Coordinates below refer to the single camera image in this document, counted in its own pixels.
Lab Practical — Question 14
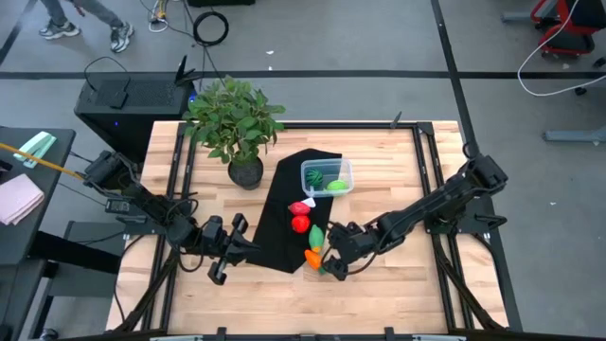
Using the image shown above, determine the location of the black metal table frame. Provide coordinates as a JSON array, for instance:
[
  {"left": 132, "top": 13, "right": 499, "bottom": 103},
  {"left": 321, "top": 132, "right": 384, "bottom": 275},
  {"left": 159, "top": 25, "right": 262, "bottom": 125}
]
[{"left": 113, "top": 120, "right": 525, "bottom": 341}]

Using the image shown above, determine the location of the coiled black cable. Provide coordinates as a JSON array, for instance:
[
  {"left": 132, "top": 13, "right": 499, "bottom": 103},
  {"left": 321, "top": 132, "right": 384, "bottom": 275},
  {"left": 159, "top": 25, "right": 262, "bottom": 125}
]
[{"left": 192, "top": 9, "right": 231, "bottom": 47}]

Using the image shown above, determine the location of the small black controller box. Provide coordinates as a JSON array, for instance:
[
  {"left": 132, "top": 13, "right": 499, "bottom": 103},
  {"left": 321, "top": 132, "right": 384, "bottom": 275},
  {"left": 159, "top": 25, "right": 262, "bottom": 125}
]
[{"left": 103, "top": 198, "right": 132, "bottom": 214}]

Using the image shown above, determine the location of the green striped toy watermelon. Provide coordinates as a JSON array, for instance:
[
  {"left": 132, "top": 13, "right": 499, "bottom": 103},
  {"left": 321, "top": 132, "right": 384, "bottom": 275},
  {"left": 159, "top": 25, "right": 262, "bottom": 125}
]
[{"left": 304, "top": 168, "right": 325, "bottom": 188}]

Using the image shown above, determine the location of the long white cable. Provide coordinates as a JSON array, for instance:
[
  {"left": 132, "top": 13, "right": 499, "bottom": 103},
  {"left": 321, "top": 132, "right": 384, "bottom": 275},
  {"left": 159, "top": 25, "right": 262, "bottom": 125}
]
[{"left": 516, "top": 0, "right": 606, "bottom": 99}]

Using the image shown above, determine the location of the orange toy carrot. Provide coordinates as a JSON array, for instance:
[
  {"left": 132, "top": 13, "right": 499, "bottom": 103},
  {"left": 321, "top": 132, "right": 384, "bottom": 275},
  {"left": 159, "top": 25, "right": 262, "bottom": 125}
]
[{"left": 303, "top": 248, "right": 328, "bottom": 276}]

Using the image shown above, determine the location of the grey metal stand foot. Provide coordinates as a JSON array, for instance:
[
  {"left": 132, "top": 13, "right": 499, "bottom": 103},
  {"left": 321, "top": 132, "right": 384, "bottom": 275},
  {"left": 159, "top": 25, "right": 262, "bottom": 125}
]
[{"left": 543, "top": 126, "right": 606, "bottom": 145}]

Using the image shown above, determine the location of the black cloth mat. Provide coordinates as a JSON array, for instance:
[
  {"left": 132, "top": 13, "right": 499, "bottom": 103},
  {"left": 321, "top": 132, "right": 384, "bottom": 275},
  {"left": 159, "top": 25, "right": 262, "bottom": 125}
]
[{"left": 244, "top": 148, "right": 343, "bottom": 275}]

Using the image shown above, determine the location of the red toy tomato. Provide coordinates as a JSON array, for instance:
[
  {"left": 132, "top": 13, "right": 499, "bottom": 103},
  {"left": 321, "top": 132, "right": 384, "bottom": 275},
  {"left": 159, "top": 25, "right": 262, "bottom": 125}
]
[{"left": 290, "top": 214, "right": 312, "bottom": 235}]

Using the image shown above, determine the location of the potted green leafy plant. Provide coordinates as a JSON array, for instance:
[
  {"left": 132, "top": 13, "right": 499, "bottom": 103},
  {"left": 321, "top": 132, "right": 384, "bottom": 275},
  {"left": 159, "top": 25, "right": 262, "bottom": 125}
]
[{"left": 182, "top": 74, "right": 288, "bottom": 191}]

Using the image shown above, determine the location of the white and yellow cable bundle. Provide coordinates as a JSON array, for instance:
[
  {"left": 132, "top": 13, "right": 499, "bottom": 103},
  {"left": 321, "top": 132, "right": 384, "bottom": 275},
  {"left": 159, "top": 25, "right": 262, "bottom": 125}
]
[{"left": 139, "top": 0, "right": 190, "bottom": 34}]

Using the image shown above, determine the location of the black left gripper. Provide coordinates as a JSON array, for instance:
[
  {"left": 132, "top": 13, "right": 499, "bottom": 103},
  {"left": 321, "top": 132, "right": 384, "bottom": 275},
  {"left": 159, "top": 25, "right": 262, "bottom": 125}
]
[{"left": 201, "top": 212, "right": 260, "bottom": 286}]

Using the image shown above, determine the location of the green toy corn cob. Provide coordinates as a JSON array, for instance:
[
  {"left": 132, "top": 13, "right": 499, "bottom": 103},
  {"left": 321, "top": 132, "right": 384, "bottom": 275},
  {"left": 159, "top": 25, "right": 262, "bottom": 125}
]
[{"left": 308, "top": 224, "right": 326, "bottom": 254}]

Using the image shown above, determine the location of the pink folded cloth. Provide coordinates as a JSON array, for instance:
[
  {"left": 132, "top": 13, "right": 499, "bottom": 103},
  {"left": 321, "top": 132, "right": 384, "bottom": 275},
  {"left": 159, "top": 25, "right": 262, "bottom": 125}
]
[{"left": 0, "top": 172, "right": 45, "bottom": 226}]

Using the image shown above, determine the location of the black side desk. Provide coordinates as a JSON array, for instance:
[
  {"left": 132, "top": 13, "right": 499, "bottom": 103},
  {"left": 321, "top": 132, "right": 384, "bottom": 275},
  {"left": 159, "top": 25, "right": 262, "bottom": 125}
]
[{"left": 0, "top": 125, "right": 77, "bottom": 341}]

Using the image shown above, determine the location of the yellow rod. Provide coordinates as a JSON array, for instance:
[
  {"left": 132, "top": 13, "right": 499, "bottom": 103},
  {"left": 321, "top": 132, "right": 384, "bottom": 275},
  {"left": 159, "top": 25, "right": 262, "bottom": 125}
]
[{"left": 0, "top": 141, "right": 86, "bottom": 182}]

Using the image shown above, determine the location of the person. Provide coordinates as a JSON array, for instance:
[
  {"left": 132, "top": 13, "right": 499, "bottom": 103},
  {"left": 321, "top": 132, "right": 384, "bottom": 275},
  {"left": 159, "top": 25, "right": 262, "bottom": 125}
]
[{"left": 37, "top": 0, "right": 136, "bottom": 54}]

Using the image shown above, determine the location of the black computer tower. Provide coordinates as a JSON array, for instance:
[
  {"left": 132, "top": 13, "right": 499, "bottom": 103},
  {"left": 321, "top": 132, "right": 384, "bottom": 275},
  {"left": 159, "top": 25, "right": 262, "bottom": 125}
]
[{"left": 74, "top": 70, "right": 196, "bottom": 165}]

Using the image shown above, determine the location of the mint green stapler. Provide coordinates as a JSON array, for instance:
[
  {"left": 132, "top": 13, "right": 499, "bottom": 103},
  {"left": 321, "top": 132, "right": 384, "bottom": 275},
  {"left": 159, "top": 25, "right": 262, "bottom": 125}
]
[{"left": 12, "top": 131, "right": 58, "bottom": 170}]

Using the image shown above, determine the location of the clear plastic tupperware container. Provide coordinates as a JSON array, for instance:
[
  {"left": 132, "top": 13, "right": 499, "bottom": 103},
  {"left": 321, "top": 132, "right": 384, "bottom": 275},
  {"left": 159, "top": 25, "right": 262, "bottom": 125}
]
[{"left": 300, "top": 157, "right": 355, "bottom": 199}]

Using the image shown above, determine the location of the black wifi antenna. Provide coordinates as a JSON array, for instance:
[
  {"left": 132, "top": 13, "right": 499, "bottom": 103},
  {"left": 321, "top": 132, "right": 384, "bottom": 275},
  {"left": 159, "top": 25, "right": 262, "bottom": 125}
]
[
  {"left": 173, "top": 54, "right": 203, "bottom": 87},
  {"left": 109, "top": 78, "right": 132, "bottom": 110}
]

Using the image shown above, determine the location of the red and black chair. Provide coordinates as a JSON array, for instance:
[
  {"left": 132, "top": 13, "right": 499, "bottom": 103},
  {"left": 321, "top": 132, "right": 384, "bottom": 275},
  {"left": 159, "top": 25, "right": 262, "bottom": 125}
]
[{"left": 501, "top": 0, "right": 606, "bottom": 61}]

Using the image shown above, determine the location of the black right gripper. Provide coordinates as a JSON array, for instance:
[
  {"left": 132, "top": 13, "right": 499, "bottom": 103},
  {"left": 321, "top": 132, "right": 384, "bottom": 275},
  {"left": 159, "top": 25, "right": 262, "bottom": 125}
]
[{"left": 322, "top": 220, "right": 392, "bottom": 282}]

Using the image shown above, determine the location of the thin black cable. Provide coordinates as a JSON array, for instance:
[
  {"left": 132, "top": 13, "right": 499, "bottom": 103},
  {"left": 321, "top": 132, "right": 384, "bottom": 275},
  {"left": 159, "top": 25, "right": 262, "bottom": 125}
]
[{"left": 83, "top": 56, "right": 129, "bottom": 92}]

